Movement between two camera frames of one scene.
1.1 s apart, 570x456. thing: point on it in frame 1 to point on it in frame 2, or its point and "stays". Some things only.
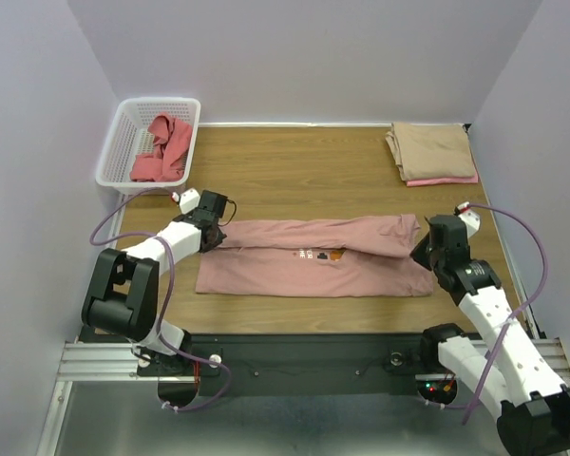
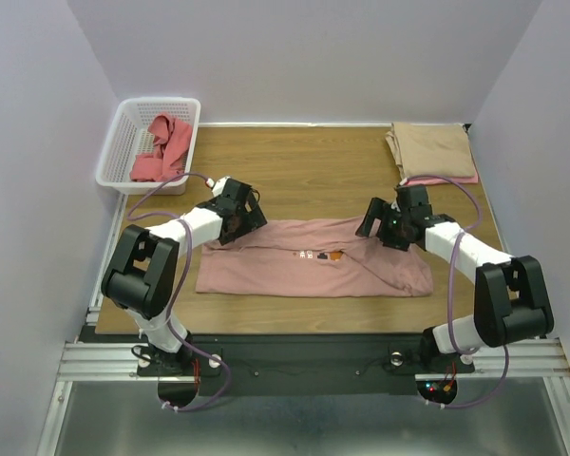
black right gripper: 430,249 to 382,224
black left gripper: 221,237 to 254,220
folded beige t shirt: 431,150 stays
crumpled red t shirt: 166,163 stays
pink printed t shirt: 363,256 stays
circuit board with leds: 443,391 stays
